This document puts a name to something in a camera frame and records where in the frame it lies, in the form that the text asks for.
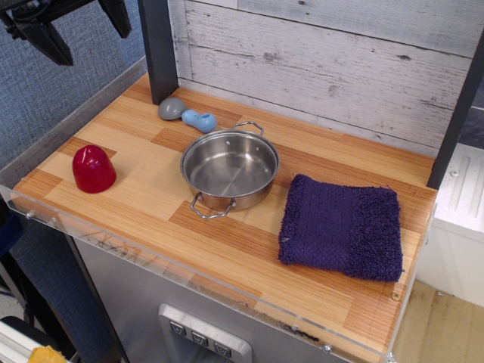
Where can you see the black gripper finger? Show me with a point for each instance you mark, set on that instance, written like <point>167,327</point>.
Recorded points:
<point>45,38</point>
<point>118,16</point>

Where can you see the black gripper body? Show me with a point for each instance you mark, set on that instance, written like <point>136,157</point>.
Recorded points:
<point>16,13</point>

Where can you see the red toy pepper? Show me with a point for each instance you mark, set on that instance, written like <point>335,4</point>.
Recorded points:
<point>92,170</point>

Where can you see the grey and blue toy scoop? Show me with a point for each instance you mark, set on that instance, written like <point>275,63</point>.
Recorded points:
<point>172,109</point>

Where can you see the stainless steel pot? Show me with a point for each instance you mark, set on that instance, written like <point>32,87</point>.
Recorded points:
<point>228,170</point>

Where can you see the clear acrylic front guard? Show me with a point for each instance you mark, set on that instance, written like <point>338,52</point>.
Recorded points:
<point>132,282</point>

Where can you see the yellow object at corner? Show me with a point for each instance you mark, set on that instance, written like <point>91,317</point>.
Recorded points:
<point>46,354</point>

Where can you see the purple folded towel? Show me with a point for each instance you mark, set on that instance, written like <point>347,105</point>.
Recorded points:
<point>353,230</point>

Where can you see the silver control panel with buttons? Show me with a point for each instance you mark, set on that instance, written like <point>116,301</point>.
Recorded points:
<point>190,339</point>

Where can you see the white side counter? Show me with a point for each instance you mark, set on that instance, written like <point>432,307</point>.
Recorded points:
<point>452,256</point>

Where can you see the dark left shelf post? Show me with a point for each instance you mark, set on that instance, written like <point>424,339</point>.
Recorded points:
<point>159,48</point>

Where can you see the dark shelf post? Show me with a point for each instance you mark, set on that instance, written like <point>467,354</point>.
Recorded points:
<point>159,48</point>
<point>453,132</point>

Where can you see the dark right shelf post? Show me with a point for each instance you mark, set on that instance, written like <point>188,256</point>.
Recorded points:
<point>453,132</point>

